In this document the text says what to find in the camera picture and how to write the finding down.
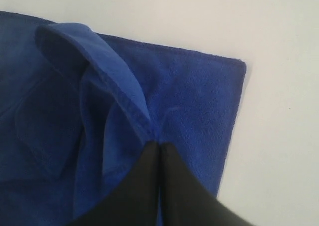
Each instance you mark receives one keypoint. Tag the blue terry towel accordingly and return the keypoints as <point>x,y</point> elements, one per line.
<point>77,108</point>

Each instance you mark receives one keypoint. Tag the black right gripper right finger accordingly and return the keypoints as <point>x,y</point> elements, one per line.
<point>185,201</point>

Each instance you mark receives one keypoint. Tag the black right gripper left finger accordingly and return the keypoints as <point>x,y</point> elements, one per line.
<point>134,202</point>

